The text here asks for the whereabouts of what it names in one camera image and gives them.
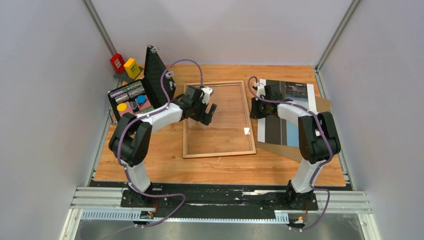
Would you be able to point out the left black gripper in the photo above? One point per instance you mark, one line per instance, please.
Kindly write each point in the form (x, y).
(207, 117)

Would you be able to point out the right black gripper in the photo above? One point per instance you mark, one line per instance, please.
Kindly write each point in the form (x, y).
(255, 114)

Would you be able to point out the photo print white border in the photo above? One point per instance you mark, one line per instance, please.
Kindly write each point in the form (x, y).
(273, 130)

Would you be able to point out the wooden picture frame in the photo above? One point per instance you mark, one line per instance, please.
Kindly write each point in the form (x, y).
(230, 131)

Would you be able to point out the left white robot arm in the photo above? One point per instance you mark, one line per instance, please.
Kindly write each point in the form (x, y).
(131, 138)

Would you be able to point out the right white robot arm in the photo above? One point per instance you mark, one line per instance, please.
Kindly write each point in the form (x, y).
(317, 134)

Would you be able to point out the brown cardboard backing sheet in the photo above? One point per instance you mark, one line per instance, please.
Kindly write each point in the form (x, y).
(291, 152)

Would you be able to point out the blue round disc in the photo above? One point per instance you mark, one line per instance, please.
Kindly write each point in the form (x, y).
(141, 99)

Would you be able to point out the black open toy case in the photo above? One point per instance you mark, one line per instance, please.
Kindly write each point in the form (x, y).
(150, 82)

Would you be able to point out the yellow round disc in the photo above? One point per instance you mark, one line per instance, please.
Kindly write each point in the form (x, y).
(122, 107)

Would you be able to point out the yellow toy house block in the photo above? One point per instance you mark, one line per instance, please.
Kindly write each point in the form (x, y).
(132, 68)

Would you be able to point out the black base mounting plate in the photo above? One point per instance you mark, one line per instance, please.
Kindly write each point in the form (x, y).
(217, 201)

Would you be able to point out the red toy house block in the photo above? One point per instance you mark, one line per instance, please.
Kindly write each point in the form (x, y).
(117, 63)

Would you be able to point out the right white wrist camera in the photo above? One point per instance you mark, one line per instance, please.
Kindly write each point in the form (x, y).
(260, 90)

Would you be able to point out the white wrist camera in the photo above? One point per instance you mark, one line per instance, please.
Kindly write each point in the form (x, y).
(260, 90)
(207, 92)

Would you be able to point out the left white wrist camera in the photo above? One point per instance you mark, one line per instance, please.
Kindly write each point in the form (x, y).
(207, 92)

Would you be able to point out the aluminium rail frame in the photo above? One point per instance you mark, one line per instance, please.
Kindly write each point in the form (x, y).
(111, 210)

